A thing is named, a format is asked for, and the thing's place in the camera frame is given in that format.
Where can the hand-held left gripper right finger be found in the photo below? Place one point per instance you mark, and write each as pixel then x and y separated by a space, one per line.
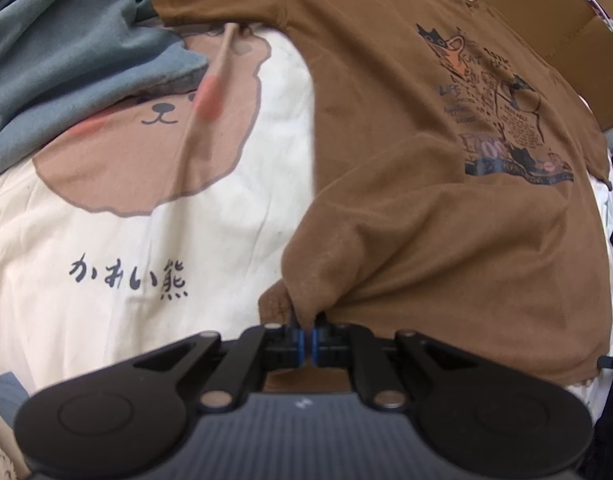
pixel 314 347

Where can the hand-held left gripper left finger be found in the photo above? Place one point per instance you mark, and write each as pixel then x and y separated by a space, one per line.
pixel 299 347

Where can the brown printed t-shirt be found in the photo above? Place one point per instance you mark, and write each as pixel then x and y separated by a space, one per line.
pixel 411 185

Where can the grey-blue sweatshirt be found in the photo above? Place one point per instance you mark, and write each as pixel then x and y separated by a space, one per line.
pixel 61 60

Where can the cream bear-print bed sheet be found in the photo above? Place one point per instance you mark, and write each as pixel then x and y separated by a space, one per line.
pixel 136 220

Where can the brown cardboard sheet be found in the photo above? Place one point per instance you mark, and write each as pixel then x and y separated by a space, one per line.
pixel 561 10

